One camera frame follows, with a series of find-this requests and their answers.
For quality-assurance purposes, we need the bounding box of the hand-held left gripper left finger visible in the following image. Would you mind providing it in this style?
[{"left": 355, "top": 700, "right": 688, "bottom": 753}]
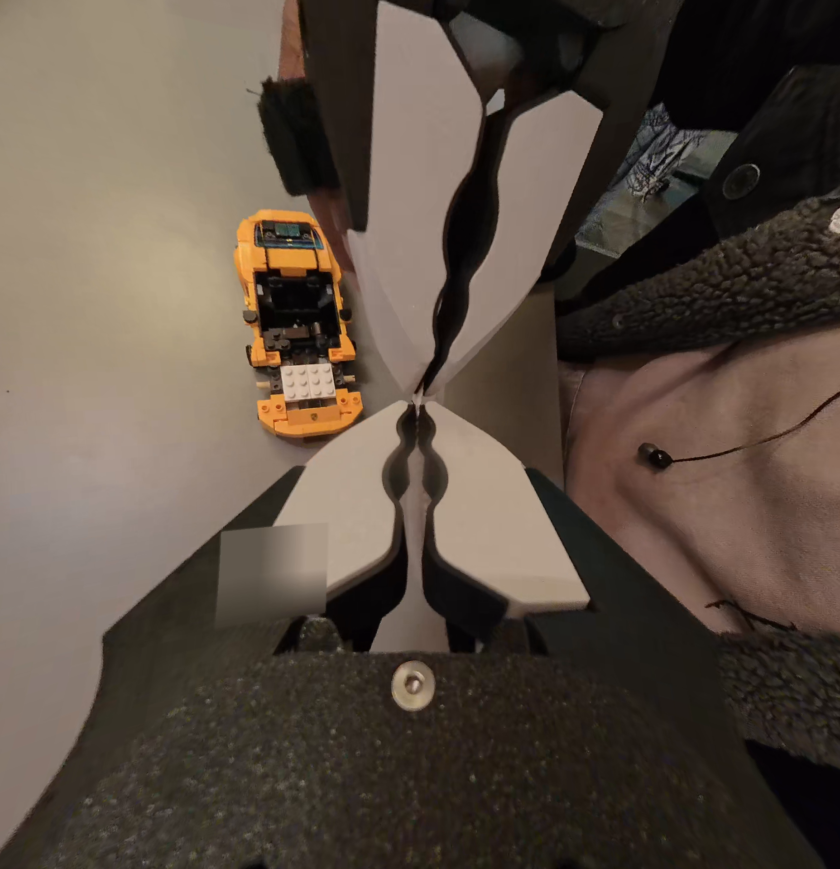
[{"left": 275, "top": 401, "right": 421, "bottom": 601}]

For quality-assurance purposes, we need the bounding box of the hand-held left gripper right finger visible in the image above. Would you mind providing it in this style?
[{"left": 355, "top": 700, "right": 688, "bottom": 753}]
[{"left": 423, "top": 405, "right": 592, "bottom": 615}]

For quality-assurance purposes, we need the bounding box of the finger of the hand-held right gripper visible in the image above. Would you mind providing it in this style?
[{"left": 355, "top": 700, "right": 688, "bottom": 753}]
[
  {"left": 427, "top": 87, "right": 605, "bottom": 397},
  {"left": 344, "top": 0, "right": 493, "bottom": 397}
]

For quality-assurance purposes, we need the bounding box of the orange lego car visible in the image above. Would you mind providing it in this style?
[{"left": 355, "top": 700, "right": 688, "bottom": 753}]
[{"left": 233, "top": 208, "right": 368, "bottom": 441}]

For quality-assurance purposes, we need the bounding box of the person's right hand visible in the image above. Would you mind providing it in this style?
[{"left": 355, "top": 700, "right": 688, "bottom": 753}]
[{"left": 279, "top": 0, "right": 396, "bottom": 361}]

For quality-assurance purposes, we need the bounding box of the patterned fabric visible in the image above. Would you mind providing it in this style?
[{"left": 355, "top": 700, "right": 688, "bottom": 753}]
[{"left": 581, "top": 106, "right": 741, "bottom": 256}]

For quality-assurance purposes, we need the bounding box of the pink shirt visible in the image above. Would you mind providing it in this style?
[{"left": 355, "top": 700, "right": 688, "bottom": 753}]
[{"left": 556, "top": 320, "right": 840, "bottom": 642}]

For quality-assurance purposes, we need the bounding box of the grey fleece jacket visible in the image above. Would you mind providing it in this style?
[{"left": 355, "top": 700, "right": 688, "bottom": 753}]
[{"left": 553, "top": 0, "right": 840, "bottom": 782}]

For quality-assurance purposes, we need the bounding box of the black earphone with cable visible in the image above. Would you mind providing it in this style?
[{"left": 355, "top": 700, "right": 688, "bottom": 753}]
[{"left": 636, "top": 381, "right": 840, "bottom": 472}]

